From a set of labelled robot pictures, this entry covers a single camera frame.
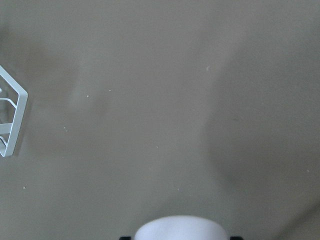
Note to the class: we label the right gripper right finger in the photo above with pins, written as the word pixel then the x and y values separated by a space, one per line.
pixel 235 238

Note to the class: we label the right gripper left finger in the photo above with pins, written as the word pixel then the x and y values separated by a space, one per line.
pixel 125 238

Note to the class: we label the pink plastic cup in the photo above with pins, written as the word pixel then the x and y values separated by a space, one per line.
pixel 181 227

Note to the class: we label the white wire cup rack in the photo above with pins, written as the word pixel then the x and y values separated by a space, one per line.
pixel 9 132

